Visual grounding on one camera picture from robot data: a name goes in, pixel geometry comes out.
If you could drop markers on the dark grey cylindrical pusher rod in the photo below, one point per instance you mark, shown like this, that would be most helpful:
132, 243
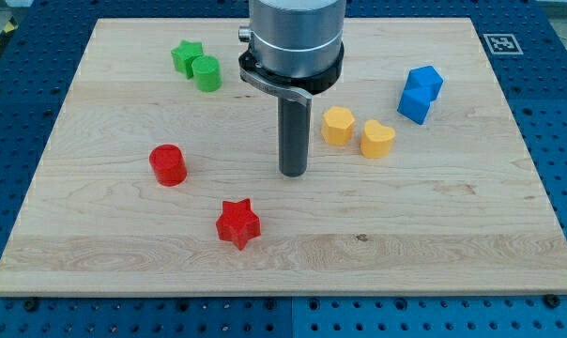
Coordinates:
293, 135

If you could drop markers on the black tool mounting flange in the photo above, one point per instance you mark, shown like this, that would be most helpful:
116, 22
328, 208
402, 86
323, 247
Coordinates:
299, 90

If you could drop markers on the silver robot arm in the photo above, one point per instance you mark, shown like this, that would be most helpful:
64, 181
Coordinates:
295, 51

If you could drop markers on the red star block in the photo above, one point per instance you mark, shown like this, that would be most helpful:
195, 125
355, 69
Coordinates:
238, 223

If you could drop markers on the green star block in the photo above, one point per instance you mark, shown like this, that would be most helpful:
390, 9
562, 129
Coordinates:
184, 54

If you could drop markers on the yellow hexagon block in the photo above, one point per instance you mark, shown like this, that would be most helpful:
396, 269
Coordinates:
337, 126

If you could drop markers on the yellow heart block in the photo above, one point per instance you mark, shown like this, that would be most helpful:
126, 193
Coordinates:
376, 140

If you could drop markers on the green cylinder block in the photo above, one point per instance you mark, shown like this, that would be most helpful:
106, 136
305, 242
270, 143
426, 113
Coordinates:
207, 73

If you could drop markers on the blue cube block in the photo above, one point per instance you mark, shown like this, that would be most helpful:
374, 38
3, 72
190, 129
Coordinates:
415, 103

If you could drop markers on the blue hexagon block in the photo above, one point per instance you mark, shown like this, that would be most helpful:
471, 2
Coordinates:
425, 77

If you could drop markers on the red cylinder block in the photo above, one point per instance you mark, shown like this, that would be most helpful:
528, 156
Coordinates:
168, 165

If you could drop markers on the light wooden board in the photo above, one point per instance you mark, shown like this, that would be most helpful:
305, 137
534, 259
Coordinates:
457, 207

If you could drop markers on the white fiducial marker tag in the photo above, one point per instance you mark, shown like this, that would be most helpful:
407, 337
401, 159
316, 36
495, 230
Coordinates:
502, 44

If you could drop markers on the yellow black hazard tape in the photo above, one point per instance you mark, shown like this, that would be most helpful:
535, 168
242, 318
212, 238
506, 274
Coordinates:
7, 32

